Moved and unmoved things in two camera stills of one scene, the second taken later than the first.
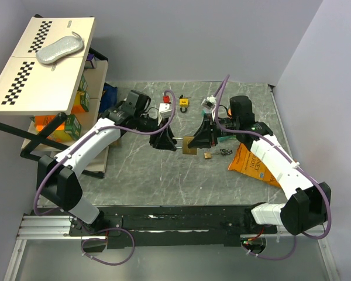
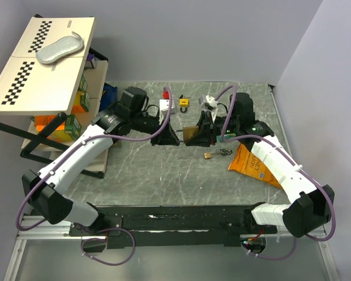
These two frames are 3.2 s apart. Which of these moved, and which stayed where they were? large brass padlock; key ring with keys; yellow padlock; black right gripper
Moved: large brass padlock
Stayed: black right gripper; key ring with keys; yellow padlock
